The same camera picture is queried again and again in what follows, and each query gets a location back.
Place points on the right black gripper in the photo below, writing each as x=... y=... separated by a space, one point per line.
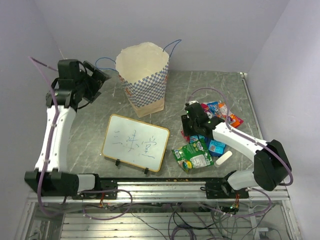
x=185 y=120

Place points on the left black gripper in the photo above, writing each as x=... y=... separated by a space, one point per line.
x=96 y=84

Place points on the small red candy packet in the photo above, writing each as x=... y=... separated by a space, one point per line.
x=185 y=137

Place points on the green snack packet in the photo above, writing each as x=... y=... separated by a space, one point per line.
x=193 y=155

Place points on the colourful small snack packet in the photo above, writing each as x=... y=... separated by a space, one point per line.
x=214 y=108

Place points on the teal snack packet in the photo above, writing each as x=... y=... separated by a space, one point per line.
x=215 y=148

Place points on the pink snack packet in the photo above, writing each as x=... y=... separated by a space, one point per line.
x=207 y=111

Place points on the blue checkered paper bag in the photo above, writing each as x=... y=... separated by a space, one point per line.
x=143 y=72

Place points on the orange snack packet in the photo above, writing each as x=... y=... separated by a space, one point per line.
x=233 y=119

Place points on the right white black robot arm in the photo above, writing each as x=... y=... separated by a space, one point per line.
x=270 y=162

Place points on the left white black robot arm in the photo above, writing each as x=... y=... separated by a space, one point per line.
x=50 y=177

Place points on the white whiteboard eraser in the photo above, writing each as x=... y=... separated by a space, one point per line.
x=223 y=158

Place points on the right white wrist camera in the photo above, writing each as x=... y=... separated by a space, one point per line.
x=191 y=102

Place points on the small whiteboard with yellow frame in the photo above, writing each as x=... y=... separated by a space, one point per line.
x=136 y=143

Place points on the aluminium extrusion rail frame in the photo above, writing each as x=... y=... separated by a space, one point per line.
x=169 y=192

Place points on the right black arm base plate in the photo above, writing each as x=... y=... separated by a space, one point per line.
x=218 y=188

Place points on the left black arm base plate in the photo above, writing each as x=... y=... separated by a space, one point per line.
x=105 y=190

